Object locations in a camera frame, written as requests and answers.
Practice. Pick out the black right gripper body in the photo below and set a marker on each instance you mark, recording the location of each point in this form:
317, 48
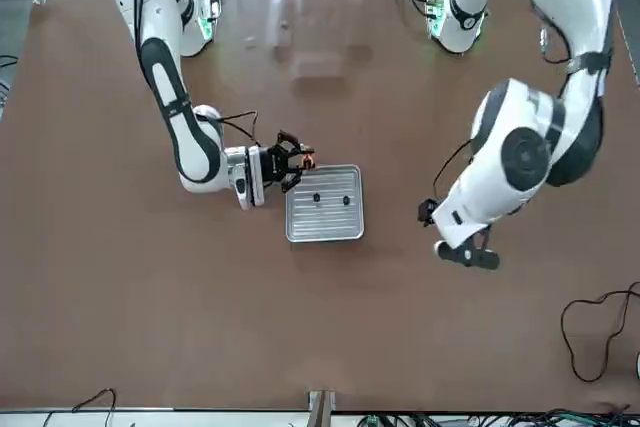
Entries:
272, 164

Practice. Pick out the small black gear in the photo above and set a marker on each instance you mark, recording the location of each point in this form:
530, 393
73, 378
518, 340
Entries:
316, 197
345, 200

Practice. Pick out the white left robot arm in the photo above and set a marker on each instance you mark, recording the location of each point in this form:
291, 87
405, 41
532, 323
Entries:
565, 7

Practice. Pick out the ribbed metal tray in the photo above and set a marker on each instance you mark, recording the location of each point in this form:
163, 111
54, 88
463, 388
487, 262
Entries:
325, 222

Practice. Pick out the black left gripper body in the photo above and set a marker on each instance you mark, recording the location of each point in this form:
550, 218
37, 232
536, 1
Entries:
475, 258

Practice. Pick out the aluminium frame post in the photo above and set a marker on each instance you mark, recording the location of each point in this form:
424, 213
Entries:
321, 407

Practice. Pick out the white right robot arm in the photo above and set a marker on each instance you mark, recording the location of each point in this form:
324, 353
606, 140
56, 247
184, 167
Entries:
195, 157

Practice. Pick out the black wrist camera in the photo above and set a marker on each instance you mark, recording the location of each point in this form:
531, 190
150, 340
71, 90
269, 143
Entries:
427, 211

